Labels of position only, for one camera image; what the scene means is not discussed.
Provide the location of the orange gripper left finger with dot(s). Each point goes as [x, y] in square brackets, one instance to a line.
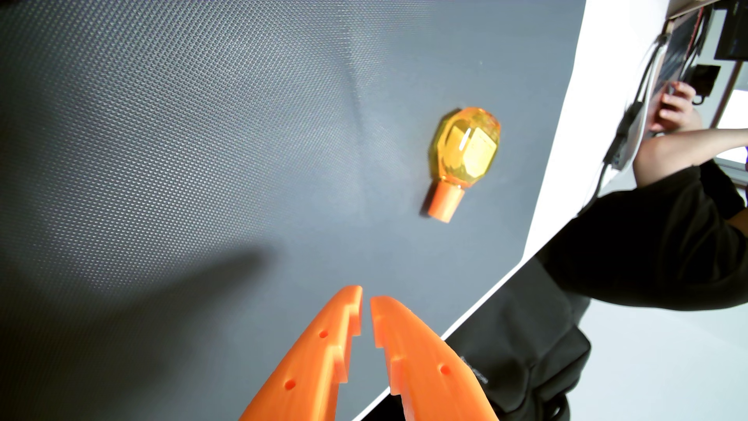
[315, 362]

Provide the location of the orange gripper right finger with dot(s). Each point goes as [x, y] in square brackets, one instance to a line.
[426, 374]

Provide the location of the yellow eyedrop bottle orange cap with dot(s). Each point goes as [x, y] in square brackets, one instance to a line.
[464, 149]

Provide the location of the person's hand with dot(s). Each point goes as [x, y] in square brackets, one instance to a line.
[675, 114]

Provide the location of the black fabric bag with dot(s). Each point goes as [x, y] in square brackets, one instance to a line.
[526, 345]

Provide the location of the grey textured mat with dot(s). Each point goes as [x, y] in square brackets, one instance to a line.
[234, 146]

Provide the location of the small black box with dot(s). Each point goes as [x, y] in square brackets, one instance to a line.
[704, 79]

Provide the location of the black monitor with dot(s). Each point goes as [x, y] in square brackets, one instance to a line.
[733, 29]

